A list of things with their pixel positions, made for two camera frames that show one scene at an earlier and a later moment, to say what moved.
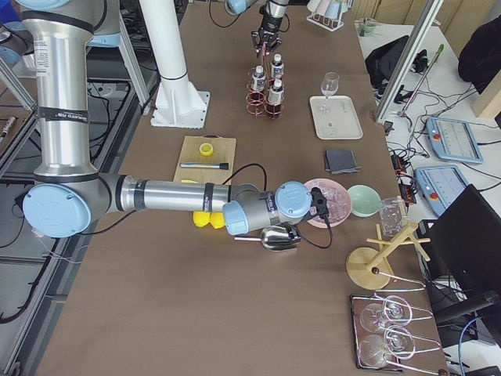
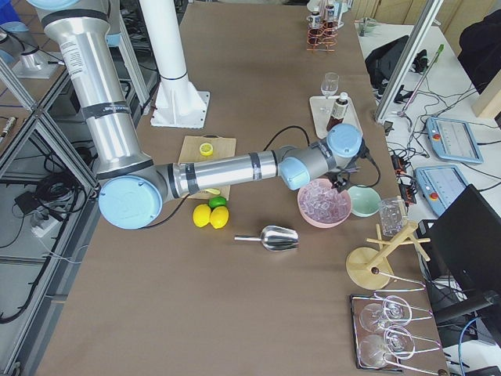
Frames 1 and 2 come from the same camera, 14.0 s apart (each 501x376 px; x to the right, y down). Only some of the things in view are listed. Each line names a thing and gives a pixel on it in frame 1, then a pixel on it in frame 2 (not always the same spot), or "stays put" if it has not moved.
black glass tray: [377, 327] stays put
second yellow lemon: [218, 219] stays put
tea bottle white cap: [277, 83] → [340, 110]
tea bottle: [258, 79] → [314, 23]
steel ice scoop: [276, 238] stays put
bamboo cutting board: [207, 158] stays put
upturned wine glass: [395, 310] stays put
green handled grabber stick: [409, 103] stays put
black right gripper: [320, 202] → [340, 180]
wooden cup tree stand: [366, 266] stays put
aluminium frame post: [429, 14] stays put
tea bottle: [277, 66] → [330, 16]
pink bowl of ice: [337, 200] stays put
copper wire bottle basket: [264, 93] → [322, 38]
